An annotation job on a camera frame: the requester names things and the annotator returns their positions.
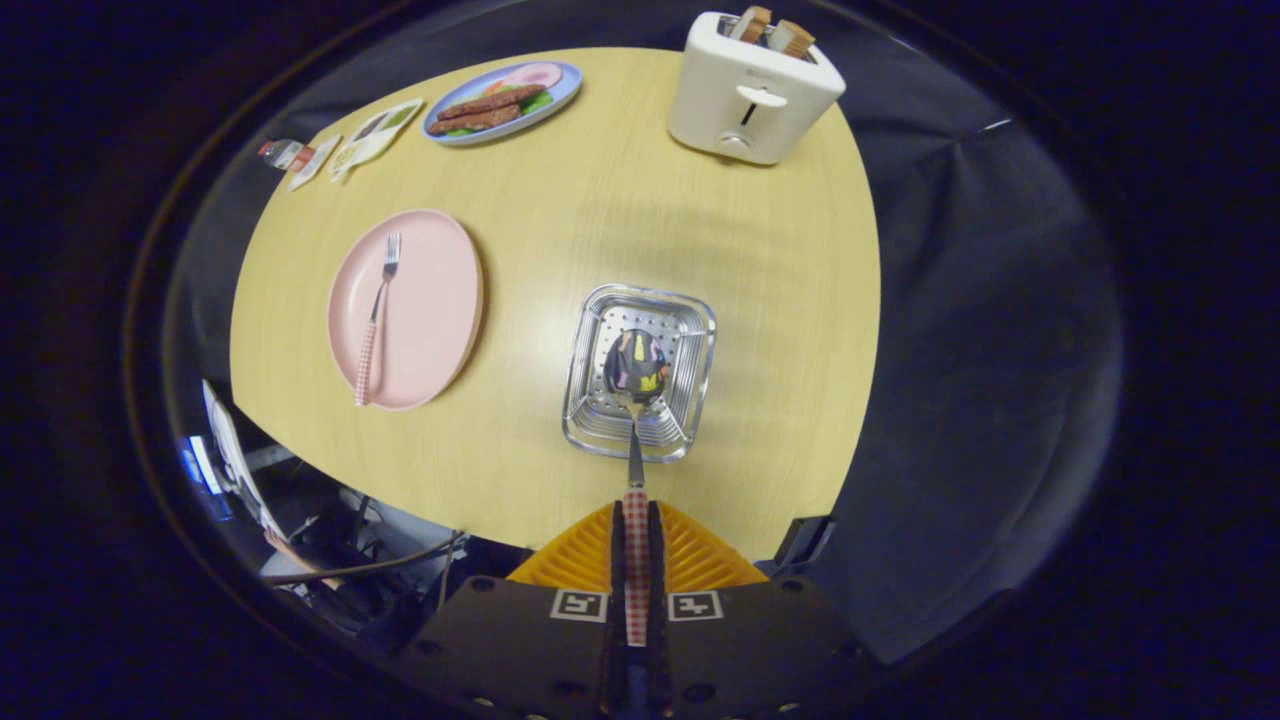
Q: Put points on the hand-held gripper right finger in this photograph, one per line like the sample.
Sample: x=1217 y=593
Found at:
x=656 y=560

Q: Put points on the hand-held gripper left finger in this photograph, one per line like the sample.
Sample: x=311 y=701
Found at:
x=618 y=560

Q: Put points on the silver metal drain basket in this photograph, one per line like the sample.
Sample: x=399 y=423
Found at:
x=690 y=320

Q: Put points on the pink plate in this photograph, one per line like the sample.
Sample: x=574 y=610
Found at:
x=430 y=300

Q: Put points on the blue item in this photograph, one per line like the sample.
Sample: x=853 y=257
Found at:
x=205 y=475

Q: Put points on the white toaster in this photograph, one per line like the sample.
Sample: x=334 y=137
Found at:
x=740 y=120

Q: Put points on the brown meat strip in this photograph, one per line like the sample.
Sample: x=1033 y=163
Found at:
x=475 y=120
x=495 y=101

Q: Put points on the green lettuce leaves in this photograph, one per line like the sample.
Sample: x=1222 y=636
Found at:
x=540 y=101

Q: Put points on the blue plate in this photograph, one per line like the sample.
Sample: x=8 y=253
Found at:
x=565 y=85

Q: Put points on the white divided condiment tray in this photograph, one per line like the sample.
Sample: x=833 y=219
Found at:
x=375 y=138

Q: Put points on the small white square tray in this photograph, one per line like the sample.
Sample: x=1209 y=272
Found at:
x=318 y=160

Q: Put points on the clear water bottle red cap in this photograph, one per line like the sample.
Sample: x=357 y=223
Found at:
x=285 y=153

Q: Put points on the toast slice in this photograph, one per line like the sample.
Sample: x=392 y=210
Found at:
x=750 y=24
x=792 y=40

